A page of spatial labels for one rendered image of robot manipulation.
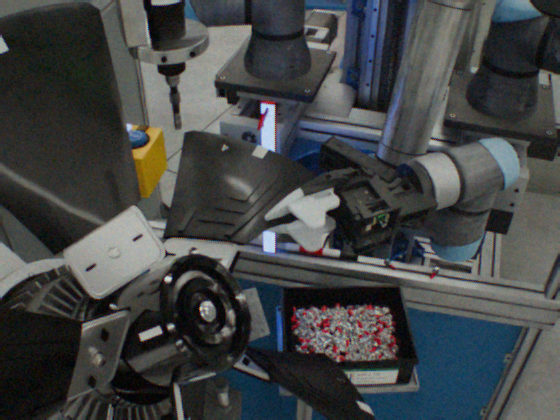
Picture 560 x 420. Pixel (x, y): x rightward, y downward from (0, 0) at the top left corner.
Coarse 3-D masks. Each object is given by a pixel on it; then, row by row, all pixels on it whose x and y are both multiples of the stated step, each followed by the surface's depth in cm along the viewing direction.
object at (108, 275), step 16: (128, 208) 60; (112, 224) 60; (128, 224) 61; (144, 224) 61; (80, 240) 60; (96, 240) 60; (112, 240) 61; (128, 240) 61; (144, 240) 61; (64, 256) 60; (80, 256) 60; (96, 256) 60; (128, 256) 61; (144, 256) 61; (160, 256) 61; (80, 272) 60; (96, 272) 61; (112, 272) 61; (128, 272) 61; (96, 288) 61; (112, 288) 61
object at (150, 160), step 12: (156, 132) 109; (144, 144) 106; (156, 144) 108; (144, 156) 104; (156, 156) 109; (144, 168) 105; (156, 168) 110; (144, 180) 106; (156, 180) 111; (144, 192) 108
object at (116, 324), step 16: (96, 320) 52; (112, 320) 53; (128, 320) 55; (96, 336) 53; (112, 336) 55; (80, 352) 52; (96, 352) 54; (112, 352) 56; (80, 368) 53; (96, 368) 55; (112, 368) 57; (80, 384) 54; (96, 384) 57
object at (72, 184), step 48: (48, 48) 59; (96, 48) 61; (0, 96) 57; (48, 96) 58; (96, 96) 60; (0, 144) 57; (48, 144) 58; (96, 144) 60; (0, 192) 57; (48, 192) 58; (96, 192) 59; (48, 240) 59
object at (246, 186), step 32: (192, 160) 83; (224, 160) 84; (256, 160) 85; (288, 160) 88; (192, 192) 78; (224, 192) 78; (256, 192) 78; (288, 192) 80; (192, 224) 73; (224, 224) 73; (256, 224) 73
